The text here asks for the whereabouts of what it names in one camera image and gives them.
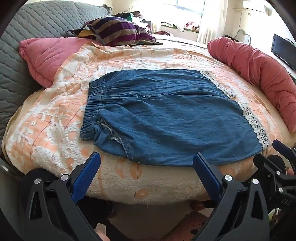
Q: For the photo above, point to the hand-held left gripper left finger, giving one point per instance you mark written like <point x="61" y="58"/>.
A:
<point x="86" y="177"/>

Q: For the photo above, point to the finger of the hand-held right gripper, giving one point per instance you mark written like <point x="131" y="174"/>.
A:
<point x="278" y="145"/>
<point x="262" y="162"/>

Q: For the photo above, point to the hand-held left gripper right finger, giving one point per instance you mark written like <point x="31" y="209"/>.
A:
<point x="207" y="177"/>

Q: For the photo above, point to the red dotted floor mat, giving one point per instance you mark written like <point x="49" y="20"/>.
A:
<point x="187" y="226"/>

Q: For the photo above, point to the peach floral blanket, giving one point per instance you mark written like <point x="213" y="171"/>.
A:
<point x="57" y="129"/>

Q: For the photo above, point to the pink rolled quilt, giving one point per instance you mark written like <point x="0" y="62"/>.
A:
<point x="261" y="62"/>

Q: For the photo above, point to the black flat screen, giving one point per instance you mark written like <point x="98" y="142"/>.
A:
<point x="283" y="49"/>

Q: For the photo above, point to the pink quilted pillow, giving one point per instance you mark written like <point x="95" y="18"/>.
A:
<point x="46" y="55"/>

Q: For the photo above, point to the white curtain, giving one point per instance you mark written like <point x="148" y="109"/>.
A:
<point x="215" y="20"/>

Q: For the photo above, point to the white air conditioner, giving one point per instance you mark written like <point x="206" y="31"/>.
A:
<point x="253" y="5"/>

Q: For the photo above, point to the purple striped pillow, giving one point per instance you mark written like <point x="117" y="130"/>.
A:
<point x="115" y="30"/>

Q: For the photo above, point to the clutter on windowsill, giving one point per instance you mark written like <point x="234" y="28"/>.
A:
<point x="182" y="26"/>

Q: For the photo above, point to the grey quilted headboard cover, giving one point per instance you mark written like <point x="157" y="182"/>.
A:
<point x="20" y="27"/>

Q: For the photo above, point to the pile of clothes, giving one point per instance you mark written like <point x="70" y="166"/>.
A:
<point x="134" y="19"/>

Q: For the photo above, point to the window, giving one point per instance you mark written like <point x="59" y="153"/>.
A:
<point x="187" y="5"/>

